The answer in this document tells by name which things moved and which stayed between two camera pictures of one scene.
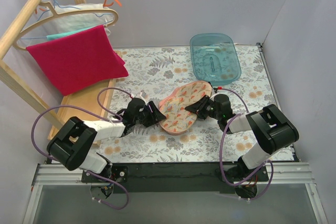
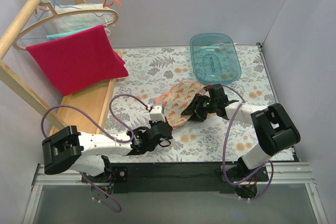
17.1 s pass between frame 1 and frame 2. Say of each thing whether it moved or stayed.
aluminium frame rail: stayed
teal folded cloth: stayed
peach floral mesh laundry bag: moved
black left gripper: moved
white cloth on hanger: stayed
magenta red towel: stayed
